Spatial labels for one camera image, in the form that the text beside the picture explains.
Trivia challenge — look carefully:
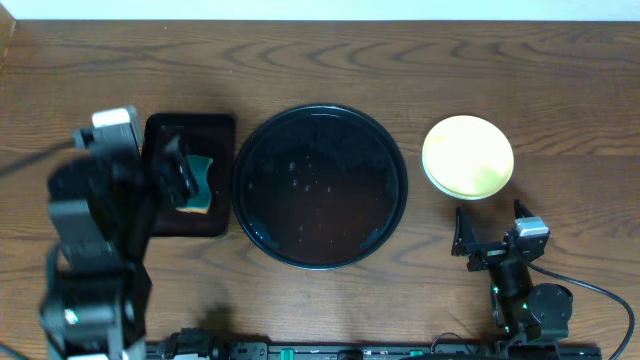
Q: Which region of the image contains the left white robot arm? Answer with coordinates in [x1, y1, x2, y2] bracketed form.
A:
[40, 137, 197, 359]

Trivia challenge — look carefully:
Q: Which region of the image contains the black square tray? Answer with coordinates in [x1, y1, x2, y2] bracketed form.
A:
[142, 113, 235, 237]

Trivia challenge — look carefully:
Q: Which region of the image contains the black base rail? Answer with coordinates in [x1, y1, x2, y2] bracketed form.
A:
[145, 328, 603, 360]

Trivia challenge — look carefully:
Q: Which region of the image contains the green yellow sponge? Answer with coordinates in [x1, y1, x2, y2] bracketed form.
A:
[176, 155, 213, 214]

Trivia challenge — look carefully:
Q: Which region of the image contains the yellow plate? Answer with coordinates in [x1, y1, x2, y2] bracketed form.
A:
[421, 115, 515, 181]

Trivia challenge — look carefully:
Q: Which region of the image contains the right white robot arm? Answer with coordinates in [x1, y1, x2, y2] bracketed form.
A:
[451, 200, 573, 344]

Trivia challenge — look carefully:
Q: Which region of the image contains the black round tray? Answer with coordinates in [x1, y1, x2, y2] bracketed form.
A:
[232, 104, 409, 270]

